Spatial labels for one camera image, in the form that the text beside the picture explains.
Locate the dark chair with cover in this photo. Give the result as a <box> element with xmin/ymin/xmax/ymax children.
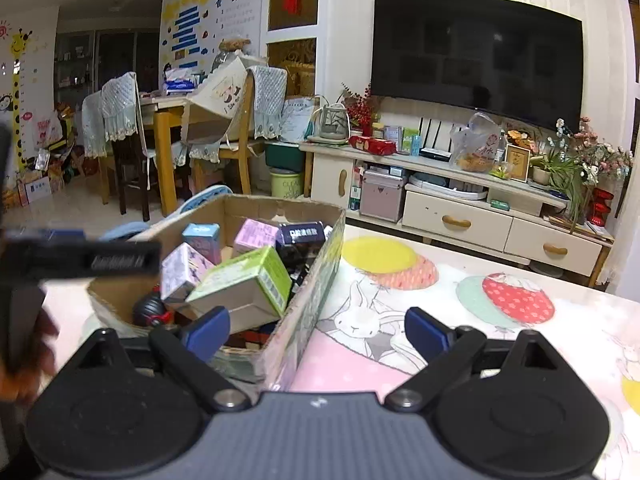
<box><xmin>81</xmin><ymin>72</ymin><xmax>151</xmax><ymax>221</ymax></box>

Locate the red vase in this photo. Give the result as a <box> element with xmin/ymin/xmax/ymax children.
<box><xmin>587</xmin><ymin>188</ymin><xmax>614</xmax><ymax>226</ymax></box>

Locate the potted flower plant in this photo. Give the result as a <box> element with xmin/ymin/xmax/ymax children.
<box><xmin>530</xmin><ymin>117</ymin><xmax>634</xmax><ymax>226</ymax></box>

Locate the silver purple printed box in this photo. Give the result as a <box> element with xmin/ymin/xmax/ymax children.
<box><xmin>160</xmin><ymin>243</ymin><xmax>214</xmax><ymax>304</ymax></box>

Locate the pink storage case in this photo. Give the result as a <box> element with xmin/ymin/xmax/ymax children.
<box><xmin>360</xmin><ymin>170</ymin><xmax>406</xmax><ymax>222</ymax></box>

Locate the person left hand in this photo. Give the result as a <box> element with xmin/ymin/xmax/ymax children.
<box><xmin>0</xmin><ymin>308</ymin><xmax>58</xmax><ymax>404</ymax></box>

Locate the pink toy box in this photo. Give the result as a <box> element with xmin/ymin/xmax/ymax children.
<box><xmin>232</xmin><ymin>219</ymin><xmax>279</xmax><ymax>257</ymax></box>

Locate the wooden chair with cover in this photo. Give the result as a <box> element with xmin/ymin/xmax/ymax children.
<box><xmin>181</xmin><ymin>53</ymin><xmax>288</xmax><ymax>195</ymax></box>

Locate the framed picture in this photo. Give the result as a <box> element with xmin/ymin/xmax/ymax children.
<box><xmin>506</xmin><ymin>144</ymin><xmax>530</xmax><ymax>182</ymax></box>

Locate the cardboard box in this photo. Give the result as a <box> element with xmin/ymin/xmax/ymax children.
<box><xmin>84</xmin><ymin>193</ymin><xmax>347</xmax><ymax>394</ymax></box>

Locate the blue medicine box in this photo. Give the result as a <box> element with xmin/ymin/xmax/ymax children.
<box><xmin>276</xmin><ymin>221</ymin><xmax>326</xmax><ymax>271</ymax></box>

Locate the red gift box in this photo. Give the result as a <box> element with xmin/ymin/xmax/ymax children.
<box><xmin>348</xmin><ymin>134</ymin><xmax>396</xmax><ymax>156</ymax></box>

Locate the rubiks cube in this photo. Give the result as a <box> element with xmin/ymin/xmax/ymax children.
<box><xmin>226</xmin><ymin>322</ymin><xmax>278</xmax><ymax>351</ymax></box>

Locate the black haired doll figure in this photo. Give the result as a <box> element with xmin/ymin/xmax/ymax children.
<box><xmin>131</xmin><ymin>289</ymin><xmax>174</xmax><ymax>327</ymax></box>

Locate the red berry bouquet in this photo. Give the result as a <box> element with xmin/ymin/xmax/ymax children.
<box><xmin>340</xmin><ymin>84</ymin><xmax>383</xmax><ymax>136</ymax></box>

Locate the green medicine box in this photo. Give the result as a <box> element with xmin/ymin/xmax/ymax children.
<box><xmin>186</xmin><ymin>247</ymin><xmax>292</xmax><ymax>334</ymax></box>

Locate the black television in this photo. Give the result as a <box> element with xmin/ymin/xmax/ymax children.
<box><xmin>371</xmin><ymin>0</ymin><xmax>584</xmax><ymax>130</ymax></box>

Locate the green trash bin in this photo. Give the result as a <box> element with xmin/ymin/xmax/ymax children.
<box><xmin>270</xmin><ymin>168</ymin><xmax>304</xmax><ymax>200</ymax></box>

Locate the small pink blue box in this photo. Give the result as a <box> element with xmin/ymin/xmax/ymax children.
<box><xmin>182</xmin><ymin>223</ymin><xmax>221</xmax><ymax>266</ymax></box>

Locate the white tv cabinet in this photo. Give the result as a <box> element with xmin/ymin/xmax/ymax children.
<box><xmin>299</xmin><ymin>143</ymin><xmax>613</xmax><ymax>287</ymax></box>

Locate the plastic bag with snacks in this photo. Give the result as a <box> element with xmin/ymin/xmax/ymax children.
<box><xmin>450</xmin><ymin>113</ymin><xmax>502</xmax><ymax>174</ymax></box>

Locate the wooden dining table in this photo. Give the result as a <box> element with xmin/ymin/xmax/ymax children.
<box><xmin>141</xmin><ymin>96</ymin><xmax>186</xmax><ymax>217</ymax></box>

